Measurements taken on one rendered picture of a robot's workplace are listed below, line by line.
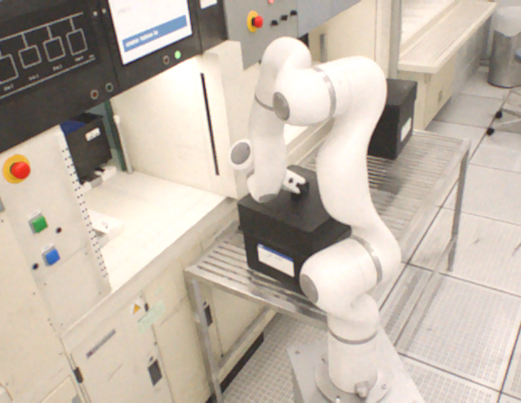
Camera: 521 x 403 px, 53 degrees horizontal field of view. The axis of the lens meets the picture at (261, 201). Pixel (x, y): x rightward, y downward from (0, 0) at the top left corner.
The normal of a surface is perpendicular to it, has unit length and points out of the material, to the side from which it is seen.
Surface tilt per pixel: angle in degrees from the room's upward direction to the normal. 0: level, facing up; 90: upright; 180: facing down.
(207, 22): 90
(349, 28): 90
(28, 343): 90
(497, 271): 0
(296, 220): 0
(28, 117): 90
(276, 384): 0
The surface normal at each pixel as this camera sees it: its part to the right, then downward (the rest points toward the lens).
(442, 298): -0.09, -0.84
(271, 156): 0.31, 0.19
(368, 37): -0.54, 0.50
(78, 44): 0.84, 0.23
